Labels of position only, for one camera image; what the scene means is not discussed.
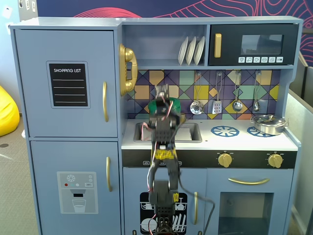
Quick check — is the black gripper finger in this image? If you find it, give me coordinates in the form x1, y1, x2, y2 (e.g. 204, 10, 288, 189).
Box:
171, 111, 183, 130

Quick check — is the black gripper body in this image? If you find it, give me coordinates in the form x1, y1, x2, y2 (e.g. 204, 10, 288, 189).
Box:
151, 84, 174, 121

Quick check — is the steel pot lid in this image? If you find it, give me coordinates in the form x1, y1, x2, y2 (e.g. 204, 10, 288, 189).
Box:
252, 114, 286, 125

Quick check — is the green container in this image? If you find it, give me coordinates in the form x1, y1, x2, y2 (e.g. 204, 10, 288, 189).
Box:
147, 96, 182, 116

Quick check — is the steel skimmer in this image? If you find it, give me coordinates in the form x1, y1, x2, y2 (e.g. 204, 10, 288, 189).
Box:
190, 71, 205, 115

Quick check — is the grey toy sink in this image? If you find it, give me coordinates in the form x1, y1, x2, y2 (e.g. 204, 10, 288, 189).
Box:
133, 122, 203, 143

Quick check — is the steel slotted spatula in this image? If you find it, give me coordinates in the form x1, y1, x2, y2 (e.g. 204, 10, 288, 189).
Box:
211, 71, 224, 115

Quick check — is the gold toy telephone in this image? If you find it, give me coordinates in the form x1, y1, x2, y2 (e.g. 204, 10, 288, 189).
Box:
118, 43, 138, 97

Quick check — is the white toy plate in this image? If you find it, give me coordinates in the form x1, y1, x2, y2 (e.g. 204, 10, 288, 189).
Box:
185, 36, 197, 66
178, 36, 189, 66
193, 36, 206, 66

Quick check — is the steel ladle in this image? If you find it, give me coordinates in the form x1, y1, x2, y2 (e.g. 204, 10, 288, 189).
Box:
232, 70, 244, 112

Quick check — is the gold stove knob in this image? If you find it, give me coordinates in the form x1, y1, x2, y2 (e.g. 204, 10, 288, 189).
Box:
217, 152, 234, 168
267, 152, 285, 169

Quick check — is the blue dishwasher door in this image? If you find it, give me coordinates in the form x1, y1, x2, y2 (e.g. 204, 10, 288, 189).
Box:
122, 167, 207, 235

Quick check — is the steel spoon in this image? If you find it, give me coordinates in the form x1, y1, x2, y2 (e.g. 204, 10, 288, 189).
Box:
252, 70, 262, 113

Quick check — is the blue oven door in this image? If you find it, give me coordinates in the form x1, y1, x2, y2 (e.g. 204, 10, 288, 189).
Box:
206, 168, 294, 235

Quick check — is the steel pot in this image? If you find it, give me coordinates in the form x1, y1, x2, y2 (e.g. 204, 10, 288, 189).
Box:
250, 115, 290, 136

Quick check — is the black shopping list board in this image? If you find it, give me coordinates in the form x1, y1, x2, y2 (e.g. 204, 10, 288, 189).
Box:
46, 61, 91, 109

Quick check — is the blue toy kitchen unit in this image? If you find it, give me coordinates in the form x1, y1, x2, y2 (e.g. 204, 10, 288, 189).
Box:
9, 16, 304, 235

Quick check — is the black microwave door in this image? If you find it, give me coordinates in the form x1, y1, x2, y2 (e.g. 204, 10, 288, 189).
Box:
208, 23, 300, 67

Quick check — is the grey water dispenser decal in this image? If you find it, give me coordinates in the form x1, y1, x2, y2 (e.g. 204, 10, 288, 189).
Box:
56, 171, 99, 215

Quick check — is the blue fridge door with list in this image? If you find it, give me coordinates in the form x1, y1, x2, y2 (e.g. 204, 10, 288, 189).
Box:
14, 29, 119, 139

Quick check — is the blue fridge door with dispenser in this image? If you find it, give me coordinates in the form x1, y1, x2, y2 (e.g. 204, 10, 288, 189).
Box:
29, 141, 122, 235

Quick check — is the grey partition panel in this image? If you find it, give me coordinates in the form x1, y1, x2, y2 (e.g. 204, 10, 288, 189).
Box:
286, 93, 313, 235

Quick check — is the yellow beanbag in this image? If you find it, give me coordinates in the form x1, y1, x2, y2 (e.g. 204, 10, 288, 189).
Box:
0, 85, 21, 138

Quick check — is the gold fridge handle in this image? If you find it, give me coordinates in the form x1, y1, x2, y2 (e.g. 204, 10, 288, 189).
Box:
105, 156, 113, 192
102, 81, 110, 123

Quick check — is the black power cable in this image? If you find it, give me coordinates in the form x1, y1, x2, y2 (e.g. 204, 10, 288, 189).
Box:
177, 168, 216, 235

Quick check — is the gold microwave handle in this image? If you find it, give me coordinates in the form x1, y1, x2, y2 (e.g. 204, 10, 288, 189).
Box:
214, 33, 223, 59

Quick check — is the gold dishwasher handle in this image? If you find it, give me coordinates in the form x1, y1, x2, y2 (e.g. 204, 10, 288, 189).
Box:
193, 191, 199, 226

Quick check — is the gold oven handle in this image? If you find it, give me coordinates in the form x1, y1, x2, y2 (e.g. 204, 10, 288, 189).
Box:
227, 177, 270, 186

